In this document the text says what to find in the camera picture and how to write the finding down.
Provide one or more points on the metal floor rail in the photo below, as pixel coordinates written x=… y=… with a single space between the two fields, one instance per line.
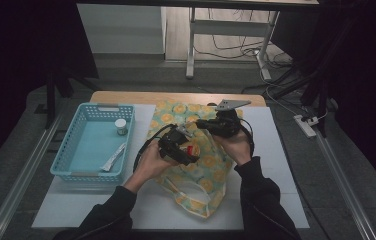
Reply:
x=346 y=190
x=19 y=186

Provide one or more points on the white desk frame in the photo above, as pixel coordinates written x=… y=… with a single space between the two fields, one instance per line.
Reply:
x=229 y=28

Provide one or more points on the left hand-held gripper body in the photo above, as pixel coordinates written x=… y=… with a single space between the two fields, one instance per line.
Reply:
x=172 y=141

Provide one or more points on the person's right hand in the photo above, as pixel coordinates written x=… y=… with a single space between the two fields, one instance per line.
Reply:
x=237 y=146

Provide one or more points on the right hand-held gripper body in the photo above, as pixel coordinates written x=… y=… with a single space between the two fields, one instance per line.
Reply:
x=227 y=123

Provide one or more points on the blue plastic basket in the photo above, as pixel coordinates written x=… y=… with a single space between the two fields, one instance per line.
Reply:
x=89 y=146

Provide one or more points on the small red item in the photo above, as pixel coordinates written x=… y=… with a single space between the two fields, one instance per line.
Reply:
x=193 y=149

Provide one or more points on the white table mat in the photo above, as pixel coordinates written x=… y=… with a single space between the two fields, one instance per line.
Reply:
x=269 y=150

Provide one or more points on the white power strip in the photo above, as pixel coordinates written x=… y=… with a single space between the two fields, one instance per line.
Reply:
x=304 y=126

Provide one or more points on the dark curtain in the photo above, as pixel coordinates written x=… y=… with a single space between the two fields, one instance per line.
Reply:
x=12 y=66
x=369 y=83

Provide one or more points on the small white lidded jar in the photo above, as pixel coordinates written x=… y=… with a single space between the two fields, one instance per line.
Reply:
x=121 y=126

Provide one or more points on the person's left hand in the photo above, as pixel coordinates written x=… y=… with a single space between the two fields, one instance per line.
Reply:
x=149 y=165

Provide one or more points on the black tripod stand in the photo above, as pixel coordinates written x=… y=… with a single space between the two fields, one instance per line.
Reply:
x=50 y=100
x=309 y=93

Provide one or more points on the fruit print tote bag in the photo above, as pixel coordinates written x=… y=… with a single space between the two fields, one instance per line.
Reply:
x=209 y=163

